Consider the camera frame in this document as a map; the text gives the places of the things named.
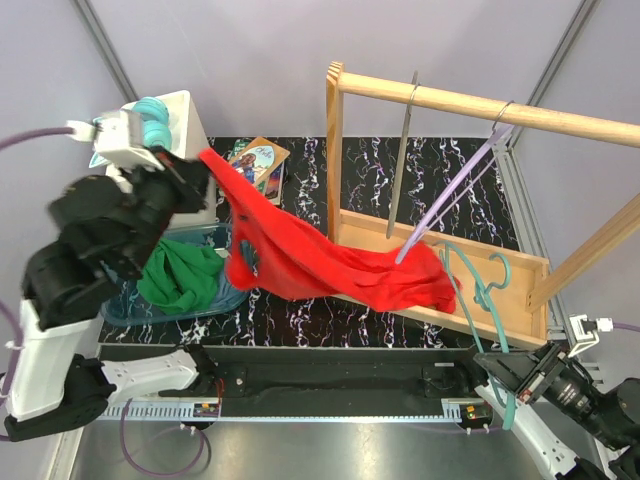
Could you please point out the teal plastic bin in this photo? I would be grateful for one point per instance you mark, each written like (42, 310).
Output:
(129, 308)

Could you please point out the green tank top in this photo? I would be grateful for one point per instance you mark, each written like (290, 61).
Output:
(180, 278)

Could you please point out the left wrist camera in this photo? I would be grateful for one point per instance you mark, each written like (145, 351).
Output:
(117, 137)

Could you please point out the red tank top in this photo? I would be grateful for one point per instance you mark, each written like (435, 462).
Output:
(275, 251)

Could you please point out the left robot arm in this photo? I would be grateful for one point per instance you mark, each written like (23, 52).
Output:
(106, 234)

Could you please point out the teal cat-ear headphones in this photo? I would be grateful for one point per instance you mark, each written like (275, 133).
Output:
(152, 125)

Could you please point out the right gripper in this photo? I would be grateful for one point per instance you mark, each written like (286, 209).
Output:
(511, 368)

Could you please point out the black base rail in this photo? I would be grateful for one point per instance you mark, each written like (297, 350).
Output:
(324, 385)

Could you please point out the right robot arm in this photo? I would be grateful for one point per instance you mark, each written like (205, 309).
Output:
(612, 418)

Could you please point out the white box stand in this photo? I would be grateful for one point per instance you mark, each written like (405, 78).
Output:
(188, 141)

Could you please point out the wooden clothes rack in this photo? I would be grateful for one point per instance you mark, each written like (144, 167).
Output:
(524, 304)

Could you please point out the green bottom book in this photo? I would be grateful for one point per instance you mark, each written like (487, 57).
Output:
(273, 193)

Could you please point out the grey hanger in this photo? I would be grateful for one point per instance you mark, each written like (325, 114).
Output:
(400, 159)

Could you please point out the orange top book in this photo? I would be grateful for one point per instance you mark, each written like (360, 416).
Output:
(258, 161)

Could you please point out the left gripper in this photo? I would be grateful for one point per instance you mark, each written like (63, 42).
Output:
(190, 177)

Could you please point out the teal hanger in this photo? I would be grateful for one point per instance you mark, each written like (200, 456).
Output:
(482, 297)

